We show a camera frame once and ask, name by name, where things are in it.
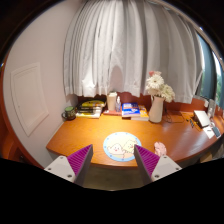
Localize yellow book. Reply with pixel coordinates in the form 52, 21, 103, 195
132, 105, 149, 121

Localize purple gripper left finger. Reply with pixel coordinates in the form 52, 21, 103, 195
45, 144, 93, 186

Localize blue book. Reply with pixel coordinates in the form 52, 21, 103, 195
122, 103, 140, 117

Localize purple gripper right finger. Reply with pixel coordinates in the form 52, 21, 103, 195
134, 145, 181, 185

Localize stack of dark books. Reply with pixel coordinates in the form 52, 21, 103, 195
76, 100, 106, 119

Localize white ceramic vase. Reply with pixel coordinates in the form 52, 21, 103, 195
149, 96, 164, 123

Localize round cartoon mouse pad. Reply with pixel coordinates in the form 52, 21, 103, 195
103, 132, 141, 162

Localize small clear bottle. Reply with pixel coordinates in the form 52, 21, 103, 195
115, 96, 121, 112

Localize green mug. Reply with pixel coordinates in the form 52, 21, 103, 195
61, 106, 76, 121

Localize white curtain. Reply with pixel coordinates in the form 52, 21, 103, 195
64, 0, 202, 103

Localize white and pink flowers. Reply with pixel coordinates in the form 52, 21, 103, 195
146, 71, 175, 103

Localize white laptop device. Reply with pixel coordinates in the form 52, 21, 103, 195
194, 110, 210, 128

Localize red flat book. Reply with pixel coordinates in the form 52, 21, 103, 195
103, 110, 122, 116

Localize white paper card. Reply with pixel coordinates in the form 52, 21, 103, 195
203, 127, 214, 139

